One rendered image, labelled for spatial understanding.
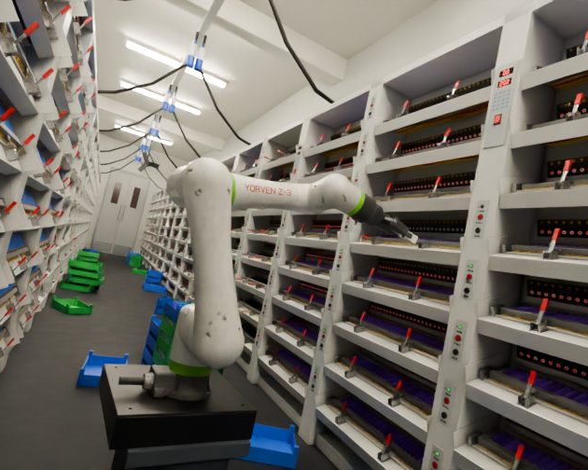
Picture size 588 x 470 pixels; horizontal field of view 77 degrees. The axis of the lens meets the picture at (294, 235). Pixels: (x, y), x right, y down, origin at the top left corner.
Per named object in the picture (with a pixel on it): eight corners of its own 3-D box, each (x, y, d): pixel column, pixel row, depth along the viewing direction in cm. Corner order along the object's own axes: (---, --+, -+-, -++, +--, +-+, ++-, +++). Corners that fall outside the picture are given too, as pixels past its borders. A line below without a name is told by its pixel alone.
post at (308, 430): (307, 444, 166) (384, 76, 179) (298, 434, 175) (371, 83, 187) (343, 443, 175) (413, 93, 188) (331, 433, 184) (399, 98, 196)
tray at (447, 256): (461, 267, 119) (460, 237, 119) (350, 252, 173) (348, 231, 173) (500, 259, 129) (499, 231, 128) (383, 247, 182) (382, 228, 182)
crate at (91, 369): (121, 389, 181) (125, 372, 182) (76, 385, 174) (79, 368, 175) (125, 367, 209) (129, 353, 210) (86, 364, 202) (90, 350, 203)
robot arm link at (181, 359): (175, 380, 97) (191, 308, 98) (162, 361, 110) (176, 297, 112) (221, 380, 103) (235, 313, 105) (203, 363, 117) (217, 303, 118)
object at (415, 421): (428, 446, 115) (427, 404, 114) (324, 374, 169) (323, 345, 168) (471, 425, 125) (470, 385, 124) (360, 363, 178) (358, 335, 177)
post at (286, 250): (251, 383, 228) (311, 114, 241) (246, 378, 237) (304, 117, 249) (280, 384, 237) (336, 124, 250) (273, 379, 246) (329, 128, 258)
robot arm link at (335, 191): (328, 194, 109) (338, 162, 112) (304, 202, 119) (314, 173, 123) (361, 214, 115) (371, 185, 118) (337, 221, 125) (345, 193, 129)
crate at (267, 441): (218, 455, 142) (223, 434, 143) (224, 430, 162) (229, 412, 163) (295, 469, 144) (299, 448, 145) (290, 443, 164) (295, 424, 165)
